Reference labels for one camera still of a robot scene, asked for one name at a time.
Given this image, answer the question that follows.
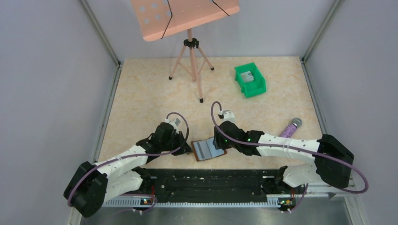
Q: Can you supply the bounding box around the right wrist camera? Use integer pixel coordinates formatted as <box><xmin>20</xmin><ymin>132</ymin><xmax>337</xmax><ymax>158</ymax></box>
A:
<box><xmin>219</xmin><ymin>110</ymin><xmax>236</xmax><ymax>123</ymax></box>

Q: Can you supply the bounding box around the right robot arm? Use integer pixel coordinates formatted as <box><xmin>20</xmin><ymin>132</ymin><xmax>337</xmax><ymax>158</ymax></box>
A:
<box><xmin>214</xmin><ymin>121</ymin><xmax>354</xmax><ymax>188</ymax></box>

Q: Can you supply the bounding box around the green plastic bin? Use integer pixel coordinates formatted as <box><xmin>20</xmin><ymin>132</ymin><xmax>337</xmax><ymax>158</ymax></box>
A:
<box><xmin>234</xmin><ymin>62</ymin><xmax>267</xmax><ymax>98</ymax></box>

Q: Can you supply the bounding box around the silver card in bin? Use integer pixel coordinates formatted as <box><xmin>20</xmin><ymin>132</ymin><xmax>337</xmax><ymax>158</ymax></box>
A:
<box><xmin>240</xmin><ymin>71</ymin><xmax>254</xmax><ymax>83</ymax></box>

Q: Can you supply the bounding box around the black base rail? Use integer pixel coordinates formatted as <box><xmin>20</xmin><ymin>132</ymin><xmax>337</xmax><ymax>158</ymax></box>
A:
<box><xmin>90</xmin><ymin>167</ymin><xmax>314</xmax><ymax>206</ymax></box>

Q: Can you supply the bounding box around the pink music stand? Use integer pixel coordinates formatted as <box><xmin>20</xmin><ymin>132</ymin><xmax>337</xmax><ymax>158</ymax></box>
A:
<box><xmin>131</xmin><ymin>0</ymin><xmax>240</xmax><ymax>103</ymax></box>

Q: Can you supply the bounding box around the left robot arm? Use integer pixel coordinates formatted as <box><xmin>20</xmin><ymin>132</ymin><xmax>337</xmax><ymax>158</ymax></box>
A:
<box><xmin>63</xmin><ymin>122</ymin><xmax>192</xmax><ymax>218</ymax></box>

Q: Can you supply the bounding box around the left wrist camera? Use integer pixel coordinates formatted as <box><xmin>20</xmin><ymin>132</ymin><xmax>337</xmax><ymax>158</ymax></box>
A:
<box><xmin>171</xmin><ymin>118</ymin><xmax>181</xmax><ymax>127</ymax></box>

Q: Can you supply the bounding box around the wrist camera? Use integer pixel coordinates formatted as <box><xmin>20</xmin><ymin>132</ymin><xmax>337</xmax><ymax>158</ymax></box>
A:
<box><xmin>219</xmin><ymin>110</ymin><xmax>236</xmax><ymax>123</ymax></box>
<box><xmin>171</xmin><ymin>118</ymin><xmax>181</xmax><ymax>127</ymax></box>

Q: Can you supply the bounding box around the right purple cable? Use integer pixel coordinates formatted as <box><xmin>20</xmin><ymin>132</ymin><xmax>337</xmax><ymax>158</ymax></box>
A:
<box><xmin>211</xmin><ymin>101</ymin><xmax>369</xmax><ymax>213</ymax></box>

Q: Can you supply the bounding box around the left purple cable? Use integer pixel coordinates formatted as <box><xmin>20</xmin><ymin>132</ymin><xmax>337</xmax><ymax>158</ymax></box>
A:
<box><xmin>67</xmin><ymin>112</ymin><xmax>190</xmax><ymax>215</ymax></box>

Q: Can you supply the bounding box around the purple glitter microphone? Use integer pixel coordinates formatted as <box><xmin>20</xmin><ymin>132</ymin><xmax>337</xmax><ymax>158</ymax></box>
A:
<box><xmin>280</xmin><ymin>117</ymin><xmax>303</xmax><ymax>138</ymax></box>

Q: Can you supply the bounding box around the purple cable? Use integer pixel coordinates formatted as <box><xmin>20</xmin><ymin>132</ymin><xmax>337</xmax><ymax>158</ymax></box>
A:
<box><xmin>211</xmin><ymin>101</ymin><xmax>369</xmax><ymax>213</ymax></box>
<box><xmin>67</xmin><ymin>112</ymin><xmax>190</xmax><ymax>215</ymax></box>

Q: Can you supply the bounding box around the brown leather card holder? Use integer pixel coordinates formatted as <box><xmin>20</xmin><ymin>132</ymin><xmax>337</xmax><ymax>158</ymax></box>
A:
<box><xmin>191</xmin><ymin>137</ymin><xmax>227</xmax><ymax>162</ymax></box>

